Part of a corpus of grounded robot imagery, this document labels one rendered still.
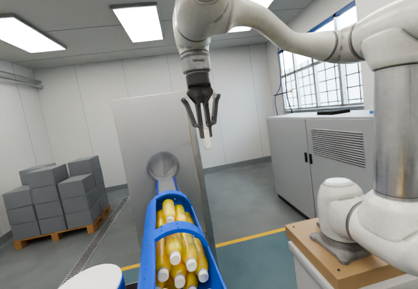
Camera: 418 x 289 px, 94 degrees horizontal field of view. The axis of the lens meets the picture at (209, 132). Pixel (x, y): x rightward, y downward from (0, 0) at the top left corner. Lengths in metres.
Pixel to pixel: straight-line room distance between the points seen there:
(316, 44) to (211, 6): 0.44
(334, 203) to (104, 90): 5.53
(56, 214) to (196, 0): 4.07
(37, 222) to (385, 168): 4.40
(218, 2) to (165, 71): 5.19
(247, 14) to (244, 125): 5.30
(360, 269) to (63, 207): 3.92
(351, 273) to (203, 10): 0.92
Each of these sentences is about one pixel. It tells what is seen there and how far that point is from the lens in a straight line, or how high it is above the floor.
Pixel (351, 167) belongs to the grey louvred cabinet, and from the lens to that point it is 2.24.
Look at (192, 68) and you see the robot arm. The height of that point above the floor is 1.80.
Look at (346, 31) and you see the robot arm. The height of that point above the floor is 1.86.
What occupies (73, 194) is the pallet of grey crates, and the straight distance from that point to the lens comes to 4.03.
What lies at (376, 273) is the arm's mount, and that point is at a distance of 1.01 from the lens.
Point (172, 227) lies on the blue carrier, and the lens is 0.90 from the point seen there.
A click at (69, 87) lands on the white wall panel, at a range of 6.16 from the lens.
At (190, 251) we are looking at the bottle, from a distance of 0.91.
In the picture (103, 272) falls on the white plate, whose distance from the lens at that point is 1.19.
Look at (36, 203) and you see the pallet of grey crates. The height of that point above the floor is 0.68.
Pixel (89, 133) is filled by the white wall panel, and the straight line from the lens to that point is 5.95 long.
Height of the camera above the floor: 1.67
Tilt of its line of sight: 5 degrees down
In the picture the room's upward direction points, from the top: 9 degrees counter-clockwise
